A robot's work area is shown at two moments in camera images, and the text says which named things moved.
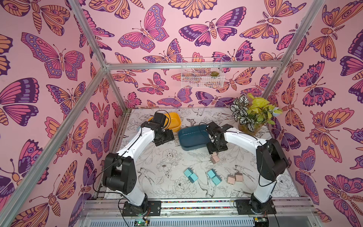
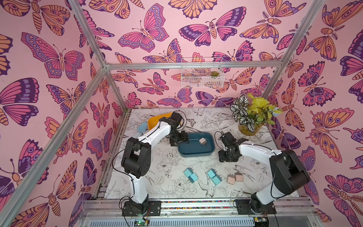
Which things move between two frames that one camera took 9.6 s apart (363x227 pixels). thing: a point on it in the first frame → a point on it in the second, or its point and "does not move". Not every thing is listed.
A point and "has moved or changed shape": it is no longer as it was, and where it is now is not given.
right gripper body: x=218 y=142 → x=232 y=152
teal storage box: x=194 y=137 has moved or changed shape
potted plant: x=252 y=113 does not move
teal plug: x=217 y=179 does not move
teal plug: x=211 y=173 does not move
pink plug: x=230 y=179 does not move
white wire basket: x=202 y=73 does not move
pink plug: x=238 y=177 does not move
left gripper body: x=165 y=136 → x=178 y=138
